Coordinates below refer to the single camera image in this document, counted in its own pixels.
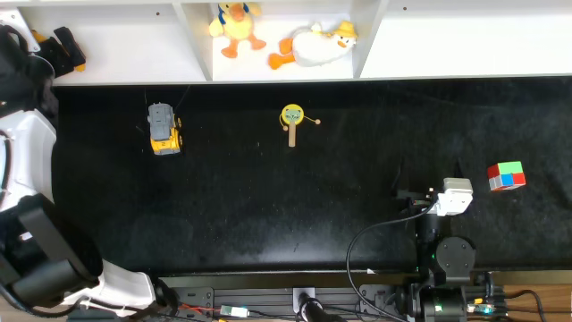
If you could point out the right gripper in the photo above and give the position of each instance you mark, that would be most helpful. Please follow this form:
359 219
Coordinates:
415 198

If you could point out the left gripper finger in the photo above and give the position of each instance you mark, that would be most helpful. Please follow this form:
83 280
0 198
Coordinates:
54 56
70 44

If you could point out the yellow rubber duck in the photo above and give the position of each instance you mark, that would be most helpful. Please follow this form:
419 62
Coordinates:
80 67

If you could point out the yellow rattle drum toy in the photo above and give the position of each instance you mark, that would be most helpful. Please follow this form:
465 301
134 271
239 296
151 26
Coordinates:
292 116

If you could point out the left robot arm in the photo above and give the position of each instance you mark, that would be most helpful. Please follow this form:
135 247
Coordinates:
27 156

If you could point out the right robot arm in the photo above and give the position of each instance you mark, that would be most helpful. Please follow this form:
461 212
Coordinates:
451 259

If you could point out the many-coloured puzzle cube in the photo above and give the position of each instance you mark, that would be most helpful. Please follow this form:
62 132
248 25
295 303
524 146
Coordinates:
507 176

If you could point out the white shelf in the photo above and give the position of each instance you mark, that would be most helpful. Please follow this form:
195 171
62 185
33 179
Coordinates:
447 49

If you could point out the grey and yellow toy truck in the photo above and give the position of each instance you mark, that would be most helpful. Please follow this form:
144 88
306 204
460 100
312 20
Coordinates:
163 129

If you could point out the yellow plush duck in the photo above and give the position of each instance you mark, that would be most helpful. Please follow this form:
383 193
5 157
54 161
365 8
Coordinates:
237 27

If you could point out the white plush duck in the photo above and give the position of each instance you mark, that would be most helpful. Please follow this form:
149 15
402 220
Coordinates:
317 47

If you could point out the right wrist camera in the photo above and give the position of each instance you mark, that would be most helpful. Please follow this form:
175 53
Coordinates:
453 197

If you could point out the mounting rail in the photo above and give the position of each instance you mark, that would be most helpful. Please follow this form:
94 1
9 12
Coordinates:
268 299

